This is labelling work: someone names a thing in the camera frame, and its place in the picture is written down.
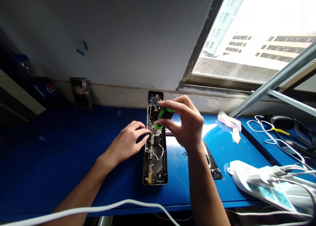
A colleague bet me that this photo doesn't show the person's right hand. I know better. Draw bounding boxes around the person's right hand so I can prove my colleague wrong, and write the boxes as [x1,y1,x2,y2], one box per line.
[154,95,205,152]

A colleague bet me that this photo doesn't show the person's left hand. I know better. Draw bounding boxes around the person's left hand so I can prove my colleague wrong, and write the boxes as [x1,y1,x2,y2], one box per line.
[103,120,151,166]

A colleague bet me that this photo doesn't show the green and black screwdriver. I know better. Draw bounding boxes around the green and black screwdriver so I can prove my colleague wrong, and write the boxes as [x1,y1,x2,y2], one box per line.
[153,107,175,138]

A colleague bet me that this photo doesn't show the electronic door lock housing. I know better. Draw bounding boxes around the electronic door lock housing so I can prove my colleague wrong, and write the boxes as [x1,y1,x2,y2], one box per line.
[142,90,169,186]

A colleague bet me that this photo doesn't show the clear plastic bag pink contents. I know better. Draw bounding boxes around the clear plastic bag pink contents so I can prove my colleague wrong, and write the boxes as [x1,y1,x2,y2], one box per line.
[217,111,242,145]

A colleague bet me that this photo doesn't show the black metal cover plate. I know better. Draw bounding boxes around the black metal cover plate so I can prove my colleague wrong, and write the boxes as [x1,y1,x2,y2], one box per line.
[202,137,223,180]

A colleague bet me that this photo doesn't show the white charger plug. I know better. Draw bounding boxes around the white charger plug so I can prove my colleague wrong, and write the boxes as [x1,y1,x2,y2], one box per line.
[246,165,289,185]

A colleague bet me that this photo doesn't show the black headset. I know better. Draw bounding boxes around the black headset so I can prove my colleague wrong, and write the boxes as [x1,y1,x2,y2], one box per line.
[271,115,316,154]

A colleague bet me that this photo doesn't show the aluminium profile bar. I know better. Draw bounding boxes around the aluminium profile bar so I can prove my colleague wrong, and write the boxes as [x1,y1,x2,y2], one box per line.
[229,42,316,118]

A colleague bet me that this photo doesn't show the white power strip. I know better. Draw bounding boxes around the white power strip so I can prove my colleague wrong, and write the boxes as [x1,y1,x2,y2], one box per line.
[226,160,316,218]

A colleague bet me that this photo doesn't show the dark blue soda bottle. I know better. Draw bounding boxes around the dark blue soda bottle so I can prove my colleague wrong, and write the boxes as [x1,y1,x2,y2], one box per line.
[14,54,60,106]

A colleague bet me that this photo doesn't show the blue tape strips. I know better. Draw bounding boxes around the blue tape strips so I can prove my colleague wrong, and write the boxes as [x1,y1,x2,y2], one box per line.
[76,40,88,57]

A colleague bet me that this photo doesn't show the beige cabinet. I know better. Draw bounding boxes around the beige cabinet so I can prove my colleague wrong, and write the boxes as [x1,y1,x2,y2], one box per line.
[0,69,47,123]

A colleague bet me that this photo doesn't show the thick white cable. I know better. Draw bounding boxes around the thick white cable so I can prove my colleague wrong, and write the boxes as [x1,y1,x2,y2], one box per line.
[0,199,182,226]

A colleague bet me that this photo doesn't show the thin white looped cable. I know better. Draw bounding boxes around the thin white looped cable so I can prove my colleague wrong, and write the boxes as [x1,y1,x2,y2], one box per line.
[247,115,307,165]

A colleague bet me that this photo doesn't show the yellow cable tag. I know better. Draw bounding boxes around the yellow cable tag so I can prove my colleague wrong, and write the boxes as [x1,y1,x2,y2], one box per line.
[271,128,291,136]

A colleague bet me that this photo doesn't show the window with metal frame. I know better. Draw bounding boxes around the window with metal frame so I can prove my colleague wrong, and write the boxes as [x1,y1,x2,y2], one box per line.
[176,0,316,94]

